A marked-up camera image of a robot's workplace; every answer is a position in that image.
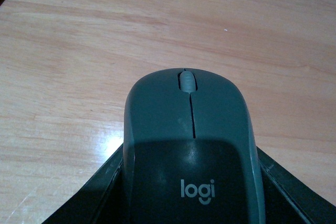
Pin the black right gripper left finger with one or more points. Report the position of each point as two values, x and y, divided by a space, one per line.
98 200

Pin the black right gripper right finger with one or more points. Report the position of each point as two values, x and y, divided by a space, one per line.
287 199

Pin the grey Logitech computer mouse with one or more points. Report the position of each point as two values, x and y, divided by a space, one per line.
189 154

